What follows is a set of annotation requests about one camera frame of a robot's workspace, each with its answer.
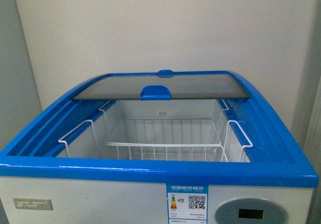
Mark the grey oval control panel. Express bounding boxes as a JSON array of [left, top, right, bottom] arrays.
[[215, 198, 288, 223]]

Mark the glass sliding freezer lid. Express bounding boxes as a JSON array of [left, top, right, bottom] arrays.
[[74, 72, 250, 100]]

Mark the white wire basket rear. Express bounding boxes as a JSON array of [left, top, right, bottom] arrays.
[[104, 99, 229, 146]]

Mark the white chest freezer blue rim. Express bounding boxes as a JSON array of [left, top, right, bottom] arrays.
[[1, 70, 318, 223]]

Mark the white wire basket front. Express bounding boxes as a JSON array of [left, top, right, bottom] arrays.
[[57, 121, 254, 162]]

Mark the white wire basket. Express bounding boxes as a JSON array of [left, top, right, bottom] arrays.
[[104, 99, 229, 146], [57, 121, 254, 162]]

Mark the silver brand badge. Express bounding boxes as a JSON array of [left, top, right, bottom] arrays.
[[13, 198, 53, 210]]

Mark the blue energy label sticker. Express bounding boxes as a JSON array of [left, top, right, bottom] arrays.
[[166, 184, 209, 224]]

